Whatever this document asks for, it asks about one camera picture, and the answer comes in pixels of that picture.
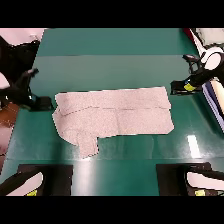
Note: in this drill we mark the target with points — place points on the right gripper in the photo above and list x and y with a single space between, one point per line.
181 87

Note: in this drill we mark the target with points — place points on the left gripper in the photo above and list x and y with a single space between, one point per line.
42 102

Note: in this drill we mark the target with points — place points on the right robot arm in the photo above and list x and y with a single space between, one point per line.
213 61

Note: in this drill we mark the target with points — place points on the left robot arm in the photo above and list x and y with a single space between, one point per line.
20 91

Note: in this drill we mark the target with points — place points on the light grey shirt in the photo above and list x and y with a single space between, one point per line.
116 115

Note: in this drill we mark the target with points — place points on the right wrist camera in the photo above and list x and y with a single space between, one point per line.
192 60

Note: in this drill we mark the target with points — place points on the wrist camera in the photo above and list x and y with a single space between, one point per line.
30 72
192 60

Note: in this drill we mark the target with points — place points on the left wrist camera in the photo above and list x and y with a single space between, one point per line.
30 72

